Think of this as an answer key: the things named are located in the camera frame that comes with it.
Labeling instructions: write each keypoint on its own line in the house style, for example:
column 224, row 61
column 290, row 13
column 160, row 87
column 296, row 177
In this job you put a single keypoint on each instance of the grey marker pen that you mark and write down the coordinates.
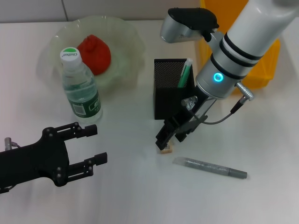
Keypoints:
column 198, row 164

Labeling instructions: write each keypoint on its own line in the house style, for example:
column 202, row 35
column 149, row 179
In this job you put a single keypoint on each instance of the yellow plastic bin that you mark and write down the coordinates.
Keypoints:
column 264, row 74

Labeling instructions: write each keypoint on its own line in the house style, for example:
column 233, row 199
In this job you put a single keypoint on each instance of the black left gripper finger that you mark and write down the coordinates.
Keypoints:
column 88, row 130
column 100, row 159

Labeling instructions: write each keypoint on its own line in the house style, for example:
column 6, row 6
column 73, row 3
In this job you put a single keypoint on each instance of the green utility knife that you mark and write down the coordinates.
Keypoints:
column 184, row 74

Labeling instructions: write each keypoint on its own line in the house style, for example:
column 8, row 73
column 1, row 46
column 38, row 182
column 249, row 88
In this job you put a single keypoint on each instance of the beige eraser with label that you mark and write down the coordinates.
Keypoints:
column 168, row 150

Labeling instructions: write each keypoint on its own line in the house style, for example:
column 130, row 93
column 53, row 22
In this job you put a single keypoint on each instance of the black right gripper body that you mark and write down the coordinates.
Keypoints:
column 184, row 119

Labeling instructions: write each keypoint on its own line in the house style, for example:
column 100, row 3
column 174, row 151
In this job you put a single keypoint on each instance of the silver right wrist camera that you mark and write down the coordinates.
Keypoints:
column 177, row 30

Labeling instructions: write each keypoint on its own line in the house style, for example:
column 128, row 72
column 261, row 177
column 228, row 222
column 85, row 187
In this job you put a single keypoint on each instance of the black mesh pen holder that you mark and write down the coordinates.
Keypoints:
column 168, row 102

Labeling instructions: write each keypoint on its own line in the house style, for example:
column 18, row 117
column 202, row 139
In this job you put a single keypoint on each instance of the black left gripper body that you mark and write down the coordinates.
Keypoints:
column 35, row 161

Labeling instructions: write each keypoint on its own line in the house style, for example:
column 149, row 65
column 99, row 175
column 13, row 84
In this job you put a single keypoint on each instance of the red object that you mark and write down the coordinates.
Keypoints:
column 98, row 58

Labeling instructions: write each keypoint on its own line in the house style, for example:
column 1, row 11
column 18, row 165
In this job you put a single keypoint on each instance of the clear water bottle green label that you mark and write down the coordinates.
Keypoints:
column 81, row 93

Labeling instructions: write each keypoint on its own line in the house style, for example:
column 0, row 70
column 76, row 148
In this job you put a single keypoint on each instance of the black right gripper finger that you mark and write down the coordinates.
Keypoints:
column 165, row 135
column 182, row 136

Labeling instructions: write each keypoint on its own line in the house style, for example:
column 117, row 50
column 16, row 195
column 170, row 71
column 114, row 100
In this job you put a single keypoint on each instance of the wavy green glass fruit plate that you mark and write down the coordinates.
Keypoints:
column 126, row 46

